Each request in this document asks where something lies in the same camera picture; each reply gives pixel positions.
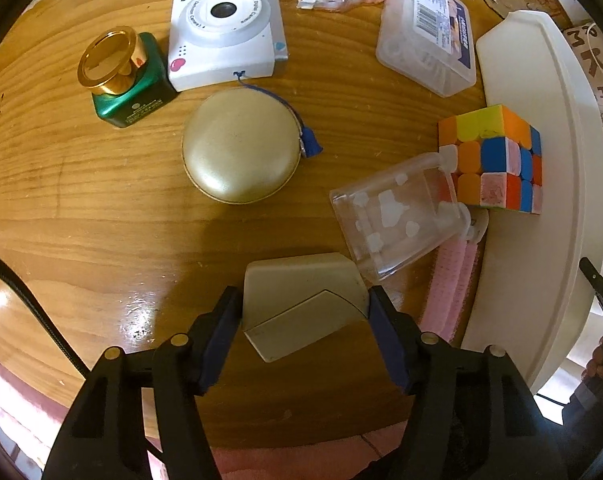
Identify beige angular case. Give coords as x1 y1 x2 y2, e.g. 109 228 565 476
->
243 252 369 363

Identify green bottle gold cap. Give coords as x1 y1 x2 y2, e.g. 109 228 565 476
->
77 26 178 128

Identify white plastic bin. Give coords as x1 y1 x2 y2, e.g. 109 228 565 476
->
462 11 603 391

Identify pink striped cloth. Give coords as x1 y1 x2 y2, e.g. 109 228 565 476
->
416 209 489 344

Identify small clear plastic container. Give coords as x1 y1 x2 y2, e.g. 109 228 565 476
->
330 153 471 284

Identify colourful puzzle cube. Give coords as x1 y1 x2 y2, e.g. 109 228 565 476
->
437 104 543 214

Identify gold round case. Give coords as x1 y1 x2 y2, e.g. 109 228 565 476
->
182 87 303 205

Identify clear rectangular plastic box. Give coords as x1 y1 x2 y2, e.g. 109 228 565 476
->
375 0 476 98

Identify black cable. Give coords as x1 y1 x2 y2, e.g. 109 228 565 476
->
0 246 92 378

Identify white toy camera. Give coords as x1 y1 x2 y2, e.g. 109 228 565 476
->
167 0 288 92

